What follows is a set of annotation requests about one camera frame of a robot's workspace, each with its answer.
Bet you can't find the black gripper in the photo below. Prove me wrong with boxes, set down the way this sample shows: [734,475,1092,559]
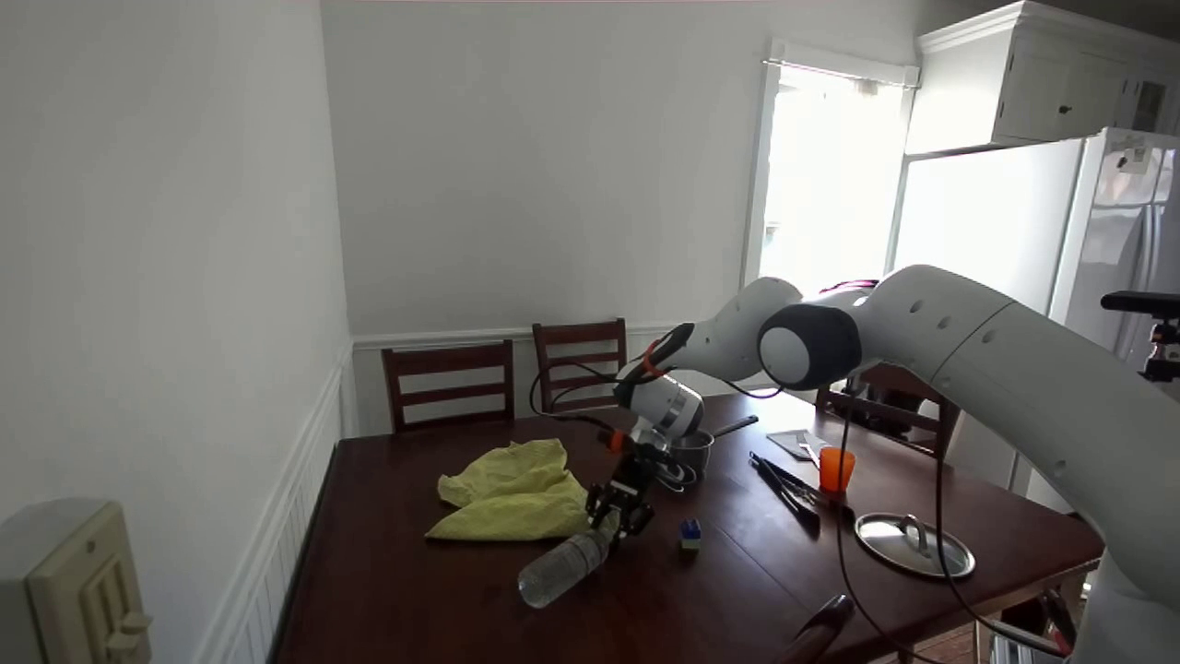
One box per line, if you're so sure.
[584,432,696,543]

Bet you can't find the clear plastic water bottle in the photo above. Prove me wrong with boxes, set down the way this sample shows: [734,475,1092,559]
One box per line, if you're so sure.
[513,522,615,611]

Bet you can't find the yellow cloth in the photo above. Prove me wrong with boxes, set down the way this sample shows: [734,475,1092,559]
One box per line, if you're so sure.
[425,436,599,544]

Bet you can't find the black kitchen tongs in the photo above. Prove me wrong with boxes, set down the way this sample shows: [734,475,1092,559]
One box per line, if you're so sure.
[749,445,826,543]

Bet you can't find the dark wooden dining chair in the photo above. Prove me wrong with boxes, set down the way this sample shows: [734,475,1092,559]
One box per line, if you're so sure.
[382,334,522,436]
[528,312,633,416]
[812,361,967,466]

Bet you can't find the white paper card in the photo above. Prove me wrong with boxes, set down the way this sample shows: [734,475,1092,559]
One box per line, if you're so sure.
[767,425,826,466]

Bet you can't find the orange plastic cup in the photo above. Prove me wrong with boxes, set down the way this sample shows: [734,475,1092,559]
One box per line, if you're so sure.
[815,441,861,506]

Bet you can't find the metal pot lid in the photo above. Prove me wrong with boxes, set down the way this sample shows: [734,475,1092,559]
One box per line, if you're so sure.
[851,509,983,582]

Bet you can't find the white refrigerator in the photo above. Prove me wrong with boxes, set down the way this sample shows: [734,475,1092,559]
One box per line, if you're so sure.
[890,126,1180,494]

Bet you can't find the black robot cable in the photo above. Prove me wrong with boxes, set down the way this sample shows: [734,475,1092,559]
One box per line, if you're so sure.
[528,355,1072,660]

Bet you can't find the bright window with frame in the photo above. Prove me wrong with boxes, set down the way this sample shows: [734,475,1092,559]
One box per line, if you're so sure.
[737,33,922,298]

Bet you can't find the beige wall switch box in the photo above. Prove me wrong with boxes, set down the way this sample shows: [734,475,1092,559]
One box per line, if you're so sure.
[0,494,159,664]

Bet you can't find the black camera on stand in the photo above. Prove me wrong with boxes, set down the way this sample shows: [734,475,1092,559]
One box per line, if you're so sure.
[1099,286,1180,382]

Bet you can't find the white wall cabinet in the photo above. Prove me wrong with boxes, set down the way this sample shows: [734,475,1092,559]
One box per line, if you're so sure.
[904,0,1180,158]

